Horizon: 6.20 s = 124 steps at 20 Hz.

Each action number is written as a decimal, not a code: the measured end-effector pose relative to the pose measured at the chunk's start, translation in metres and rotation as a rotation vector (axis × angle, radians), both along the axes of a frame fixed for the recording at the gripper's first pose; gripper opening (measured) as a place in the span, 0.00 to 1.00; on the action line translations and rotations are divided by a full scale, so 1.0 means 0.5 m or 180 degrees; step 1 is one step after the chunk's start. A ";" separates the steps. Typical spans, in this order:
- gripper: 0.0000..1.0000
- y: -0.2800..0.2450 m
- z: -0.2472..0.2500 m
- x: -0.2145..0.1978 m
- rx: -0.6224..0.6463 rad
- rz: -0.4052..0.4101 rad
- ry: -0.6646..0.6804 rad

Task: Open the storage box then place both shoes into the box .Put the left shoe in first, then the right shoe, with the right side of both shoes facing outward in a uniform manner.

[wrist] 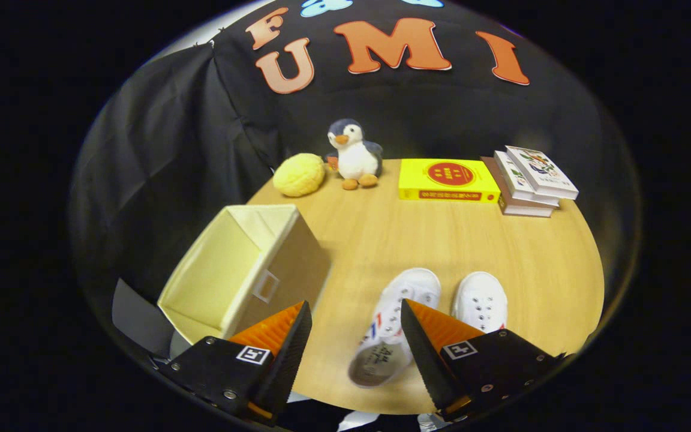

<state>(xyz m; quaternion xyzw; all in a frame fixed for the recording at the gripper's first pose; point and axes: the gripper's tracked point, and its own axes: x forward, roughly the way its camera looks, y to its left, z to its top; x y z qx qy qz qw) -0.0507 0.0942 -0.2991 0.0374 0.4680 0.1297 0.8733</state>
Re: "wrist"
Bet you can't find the black backdrop cloth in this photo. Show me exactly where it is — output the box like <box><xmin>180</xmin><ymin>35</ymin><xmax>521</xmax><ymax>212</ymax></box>
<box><xmin>70</xmin><ymin>0</ymin><xmax>640</xmax><ymax>337</ymax></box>

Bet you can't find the yellow round plush toy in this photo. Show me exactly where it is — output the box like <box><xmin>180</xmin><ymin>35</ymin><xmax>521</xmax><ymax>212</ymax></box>
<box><xmin>272</xmin><ymin>153</ymin><xmax>326</xmax><ymax>198</ymax></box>

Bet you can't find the white paperback book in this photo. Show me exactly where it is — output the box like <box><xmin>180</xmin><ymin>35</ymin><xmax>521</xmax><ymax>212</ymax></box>
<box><xmin>494</xmin><ymin>150</ymin><xmax>560</xmax><ymax>208</ymax></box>

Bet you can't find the yellow book with red circle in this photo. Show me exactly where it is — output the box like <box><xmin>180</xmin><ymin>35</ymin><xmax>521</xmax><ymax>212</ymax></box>
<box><xmin>398</xmin><ymin>158</ymin><xmax>501</xmax><ymax>204</ymax></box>

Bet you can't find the white canvas shoe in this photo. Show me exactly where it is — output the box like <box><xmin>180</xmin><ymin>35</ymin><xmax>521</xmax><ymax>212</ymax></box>
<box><xmin>348</xmin><ymin>268</ymin><xmax>442</xmax><ymax>388</ymax></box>
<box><xmin>452</xmin><ymin>271</ymin><xmax>509</xmax><ymax>334</ymax></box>

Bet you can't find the beige fabric storage box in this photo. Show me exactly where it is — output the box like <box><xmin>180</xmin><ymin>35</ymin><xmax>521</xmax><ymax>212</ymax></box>
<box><xmin>158</xmin><ymin>204</ymin><xmax>331</xmax><ymax>346</ymax></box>

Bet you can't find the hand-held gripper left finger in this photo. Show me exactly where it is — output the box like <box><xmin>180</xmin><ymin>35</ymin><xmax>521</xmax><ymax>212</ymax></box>
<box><xmin>155</xmin><ymin>300</ymin><xmax>313</xmax><ymax>427</ymax></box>

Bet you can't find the brown hardcover book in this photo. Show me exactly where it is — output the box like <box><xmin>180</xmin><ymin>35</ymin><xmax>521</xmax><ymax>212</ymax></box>
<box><xmin>480</xmin><ymin>156</ymin><xmax>556</xmax><ymax>218</ymax></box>

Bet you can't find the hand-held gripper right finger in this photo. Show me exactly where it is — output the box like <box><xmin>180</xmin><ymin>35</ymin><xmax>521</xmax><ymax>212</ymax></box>
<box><xmin>400</xmin><ymin>298</ymin><xmax>567</xmax><ymax>423</ymax></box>

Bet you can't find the penguin plush toy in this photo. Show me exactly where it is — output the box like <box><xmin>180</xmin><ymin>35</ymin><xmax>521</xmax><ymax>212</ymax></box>
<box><xmin>326</xmin><ymin>118</ymin><xmax>383</xmax><ymax>191</ymax></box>

